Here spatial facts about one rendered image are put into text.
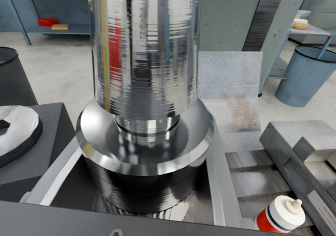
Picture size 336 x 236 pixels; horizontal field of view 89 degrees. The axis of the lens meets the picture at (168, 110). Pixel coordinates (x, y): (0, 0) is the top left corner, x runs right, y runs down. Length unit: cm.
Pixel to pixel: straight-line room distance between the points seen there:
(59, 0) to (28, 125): 442
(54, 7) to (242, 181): 458
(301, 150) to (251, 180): 12
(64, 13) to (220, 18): 426
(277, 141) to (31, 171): 45
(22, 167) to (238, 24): 55
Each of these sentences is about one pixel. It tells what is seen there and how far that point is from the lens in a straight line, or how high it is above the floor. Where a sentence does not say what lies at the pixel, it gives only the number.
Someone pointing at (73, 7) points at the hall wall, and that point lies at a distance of 456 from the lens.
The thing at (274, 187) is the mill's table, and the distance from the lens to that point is 46.
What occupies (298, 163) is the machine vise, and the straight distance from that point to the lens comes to 44.
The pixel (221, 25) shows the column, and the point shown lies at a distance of 55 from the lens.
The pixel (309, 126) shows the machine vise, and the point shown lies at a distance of 54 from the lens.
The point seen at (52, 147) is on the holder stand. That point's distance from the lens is 23.
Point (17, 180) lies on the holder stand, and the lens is 22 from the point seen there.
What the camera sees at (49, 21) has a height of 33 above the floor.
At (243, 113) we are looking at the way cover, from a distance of 61.
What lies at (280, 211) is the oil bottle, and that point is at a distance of 33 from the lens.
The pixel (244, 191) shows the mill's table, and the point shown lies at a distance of 42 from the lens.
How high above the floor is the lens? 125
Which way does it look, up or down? 39 degrees down
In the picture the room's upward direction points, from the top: 5 degrees clockwise
